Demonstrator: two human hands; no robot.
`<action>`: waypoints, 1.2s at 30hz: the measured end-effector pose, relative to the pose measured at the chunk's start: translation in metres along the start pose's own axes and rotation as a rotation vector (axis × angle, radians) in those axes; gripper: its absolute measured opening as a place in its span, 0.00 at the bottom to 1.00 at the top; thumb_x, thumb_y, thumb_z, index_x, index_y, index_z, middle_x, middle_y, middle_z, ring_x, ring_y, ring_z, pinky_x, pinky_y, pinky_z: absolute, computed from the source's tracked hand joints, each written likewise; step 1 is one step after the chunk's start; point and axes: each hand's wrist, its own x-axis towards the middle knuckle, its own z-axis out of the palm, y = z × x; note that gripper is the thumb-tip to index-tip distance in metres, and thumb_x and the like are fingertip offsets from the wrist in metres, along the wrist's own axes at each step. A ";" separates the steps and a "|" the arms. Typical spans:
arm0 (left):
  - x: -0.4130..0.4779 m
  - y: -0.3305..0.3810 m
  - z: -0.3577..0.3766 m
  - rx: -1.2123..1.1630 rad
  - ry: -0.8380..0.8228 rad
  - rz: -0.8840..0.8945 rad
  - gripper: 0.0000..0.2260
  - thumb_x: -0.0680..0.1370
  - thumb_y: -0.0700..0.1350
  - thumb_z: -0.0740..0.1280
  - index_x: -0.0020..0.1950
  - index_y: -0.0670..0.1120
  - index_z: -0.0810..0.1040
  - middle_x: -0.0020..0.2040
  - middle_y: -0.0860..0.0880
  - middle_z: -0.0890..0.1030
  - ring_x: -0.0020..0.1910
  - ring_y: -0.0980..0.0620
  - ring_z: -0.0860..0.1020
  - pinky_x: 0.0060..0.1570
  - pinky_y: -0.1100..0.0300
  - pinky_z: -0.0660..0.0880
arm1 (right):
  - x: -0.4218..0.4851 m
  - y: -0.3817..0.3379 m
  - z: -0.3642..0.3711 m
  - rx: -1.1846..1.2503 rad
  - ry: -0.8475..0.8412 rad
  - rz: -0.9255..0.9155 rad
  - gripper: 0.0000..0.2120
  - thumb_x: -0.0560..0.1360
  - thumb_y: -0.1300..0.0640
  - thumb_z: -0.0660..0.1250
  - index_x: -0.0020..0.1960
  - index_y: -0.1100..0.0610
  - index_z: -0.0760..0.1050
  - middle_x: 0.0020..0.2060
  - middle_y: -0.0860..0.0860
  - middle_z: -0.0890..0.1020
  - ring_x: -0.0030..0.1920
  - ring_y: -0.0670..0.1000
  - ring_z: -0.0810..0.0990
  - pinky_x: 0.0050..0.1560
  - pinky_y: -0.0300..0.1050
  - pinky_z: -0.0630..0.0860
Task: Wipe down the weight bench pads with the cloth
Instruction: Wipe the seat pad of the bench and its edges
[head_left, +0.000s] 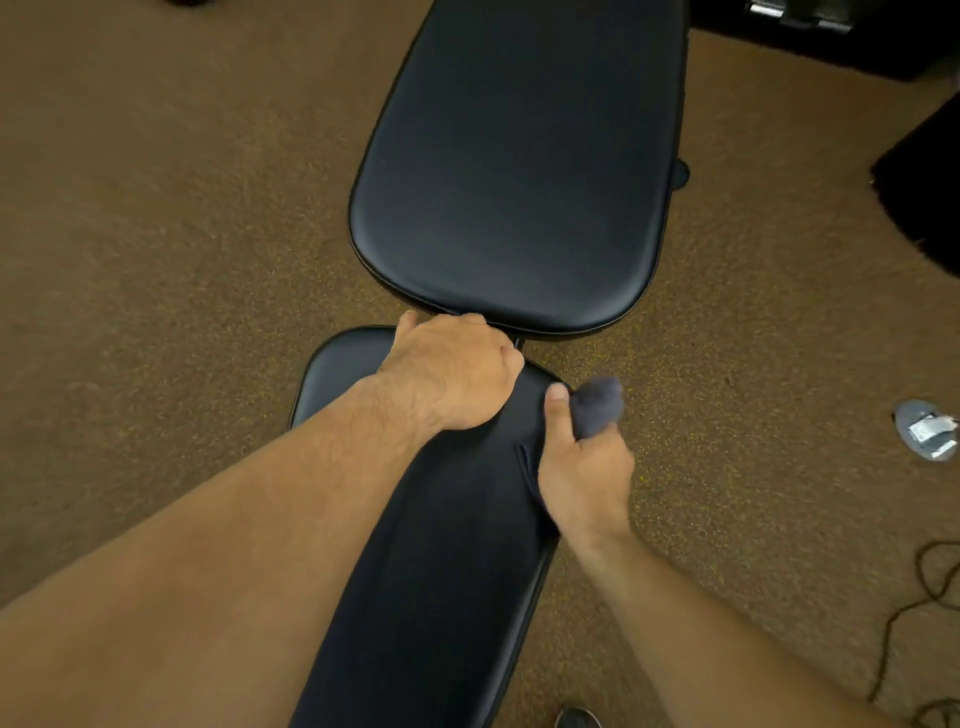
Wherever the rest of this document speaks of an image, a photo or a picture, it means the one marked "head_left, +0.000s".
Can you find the person's right hand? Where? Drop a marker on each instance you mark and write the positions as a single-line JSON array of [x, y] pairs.
[[585, 480]]

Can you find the person's left hand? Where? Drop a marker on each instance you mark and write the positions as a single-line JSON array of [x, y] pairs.
[[457, 375]]

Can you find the dark grey cleaning cloth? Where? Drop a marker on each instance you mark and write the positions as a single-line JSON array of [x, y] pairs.
[[596, 405]]

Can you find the black padded workout bench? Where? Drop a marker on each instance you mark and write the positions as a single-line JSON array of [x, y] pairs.
[[517, 165]]

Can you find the person's left forearm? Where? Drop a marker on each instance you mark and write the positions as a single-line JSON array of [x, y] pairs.
[[187, 577]]

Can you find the person's right forearm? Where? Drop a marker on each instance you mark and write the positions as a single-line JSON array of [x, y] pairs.
[[697, 645]]

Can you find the person's black shorts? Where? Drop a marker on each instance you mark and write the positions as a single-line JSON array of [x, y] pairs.
[[926, 187]]

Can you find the black shoe white sole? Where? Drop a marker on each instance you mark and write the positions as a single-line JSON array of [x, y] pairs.
[[576, 718]]

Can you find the silver round floor socket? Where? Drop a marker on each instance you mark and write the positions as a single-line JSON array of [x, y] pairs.
[[911, 416]]

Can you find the white plug adapter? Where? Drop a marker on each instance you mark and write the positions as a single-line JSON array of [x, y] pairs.
[[934, 431]]

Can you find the black storage shelf rack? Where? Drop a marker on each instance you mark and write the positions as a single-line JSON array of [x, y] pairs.
[[885, 45]]

